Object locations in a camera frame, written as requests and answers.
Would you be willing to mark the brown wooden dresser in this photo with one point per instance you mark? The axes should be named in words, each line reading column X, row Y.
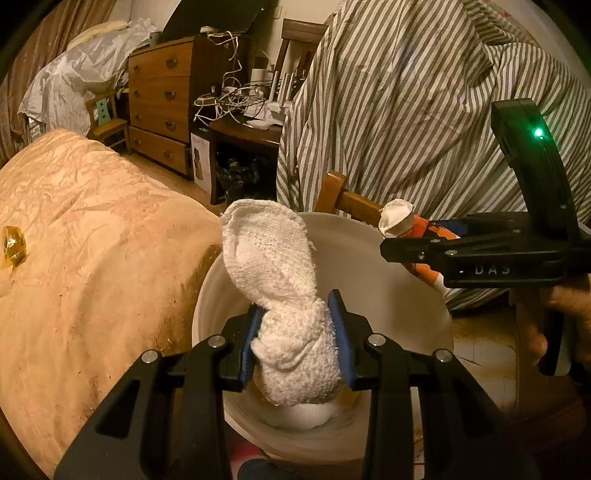
column 161, row 92

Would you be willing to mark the beige pillow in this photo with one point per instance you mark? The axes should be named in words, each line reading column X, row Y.
column 99, row 32

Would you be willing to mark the brown wooden frame piece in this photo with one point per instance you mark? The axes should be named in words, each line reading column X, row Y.
column 351, row 201

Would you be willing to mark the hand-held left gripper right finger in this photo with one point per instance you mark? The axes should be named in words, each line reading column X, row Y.
column 345, row 350

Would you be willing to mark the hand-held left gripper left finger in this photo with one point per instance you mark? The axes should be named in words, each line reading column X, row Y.
column 246, row 369

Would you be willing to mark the wooden chair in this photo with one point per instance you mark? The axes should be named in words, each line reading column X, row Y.
column 300, row 46

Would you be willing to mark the white router with antennas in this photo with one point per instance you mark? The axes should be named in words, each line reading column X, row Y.
column 279, row 97

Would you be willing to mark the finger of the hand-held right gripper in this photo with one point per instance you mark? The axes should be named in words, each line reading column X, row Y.
column 498, row 224
column 415, row 247

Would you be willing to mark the white printed carton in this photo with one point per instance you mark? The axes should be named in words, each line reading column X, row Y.
column 201, row 161

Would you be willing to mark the white plastic bucket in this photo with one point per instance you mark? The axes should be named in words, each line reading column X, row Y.
column 406, row 323

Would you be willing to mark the striped shirt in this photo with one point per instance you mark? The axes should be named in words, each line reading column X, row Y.
column 392, row 115

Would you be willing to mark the black monitor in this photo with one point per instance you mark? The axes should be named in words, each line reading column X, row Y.
column 207, row 18

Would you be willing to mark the pink curtain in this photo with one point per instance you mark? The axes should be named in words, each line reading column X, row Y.
column 46, row 37

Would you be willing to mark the small green seat chair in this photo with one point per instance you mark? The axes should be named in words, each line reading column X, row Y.
column 108, row 124

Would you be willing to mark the white knitted sock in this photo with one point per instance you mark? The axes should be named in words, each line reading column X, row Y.
column 286, row 341

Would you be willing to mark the person's right hand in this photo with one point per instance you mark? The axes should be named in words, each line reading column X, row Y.
column 531, row 318

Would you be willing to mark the dark wooden desk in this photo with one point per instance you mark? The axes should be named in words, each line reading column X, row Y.
column 244, row 134

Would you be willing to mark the yellow crumpled snack wrapper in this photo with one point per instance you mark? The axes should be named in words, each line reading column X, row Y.
column 14, row 244

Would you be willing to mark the orange and white tube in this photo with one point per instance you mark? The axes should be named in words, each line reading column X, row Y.
column 397, row 217

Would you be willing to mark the black plastic bag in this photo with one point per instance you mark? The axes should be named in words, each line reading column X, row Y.
column 244, row 177

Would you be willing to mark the white plastic cover sheet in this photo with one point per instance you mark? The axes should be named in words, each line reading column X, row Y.
column 69, row 78

